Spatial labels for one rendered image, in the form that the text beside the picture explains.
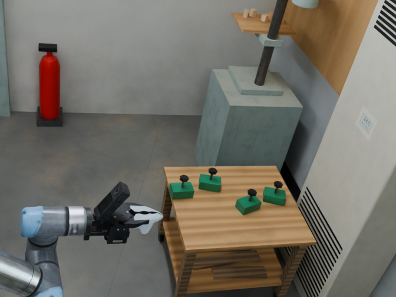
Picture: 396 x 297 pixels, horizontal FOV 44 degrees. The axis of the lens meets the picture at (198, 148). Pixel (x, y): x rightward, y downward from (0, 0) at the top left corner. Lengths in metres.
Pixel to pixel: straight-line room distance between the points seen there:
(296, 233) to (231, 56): 1.80
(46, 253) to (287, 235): 1.39
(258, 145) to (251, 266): 0.84
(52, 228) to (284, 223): 1.45
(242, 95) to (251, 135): 0.26
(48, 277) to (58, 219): 0.14
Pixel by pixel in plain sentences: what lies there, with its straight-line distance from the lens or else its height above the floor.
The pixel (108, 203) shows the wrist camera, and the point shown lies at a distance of 1.27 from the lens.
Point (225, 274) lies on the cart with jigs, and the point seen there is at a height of 0.20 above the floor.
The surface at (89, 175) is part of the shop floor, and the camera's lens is 3.30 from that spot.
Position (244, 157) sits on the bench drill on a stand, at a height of 0.31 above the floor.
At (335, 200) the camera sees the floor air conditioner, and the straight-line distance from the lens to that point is 2.48.
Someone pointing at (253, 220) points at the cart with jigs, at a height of 0.53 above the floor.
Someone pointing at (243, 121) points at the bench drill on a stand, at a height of 0.59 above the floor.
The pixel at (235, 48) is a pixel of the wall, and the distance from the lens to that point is 3.80.
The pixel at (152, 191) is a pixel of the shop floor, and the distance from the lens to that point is 3.23.
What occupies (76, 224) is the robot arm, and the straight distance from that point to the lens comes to 1.27.
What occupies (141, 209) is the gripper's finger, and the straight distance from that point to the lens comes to 1.34.
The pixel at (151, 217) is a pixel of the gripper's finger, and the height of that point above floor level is 1.23.
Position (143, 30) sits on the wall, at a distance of 3.58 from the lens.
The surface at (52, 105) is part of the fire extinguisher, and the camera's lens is 3.64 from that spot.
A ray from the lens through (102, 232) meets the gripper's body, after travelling 1.32.
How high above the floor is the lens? 2.17
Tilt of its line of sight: 36 degrees down
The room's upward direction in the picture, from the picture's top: 12 degrees clockwise
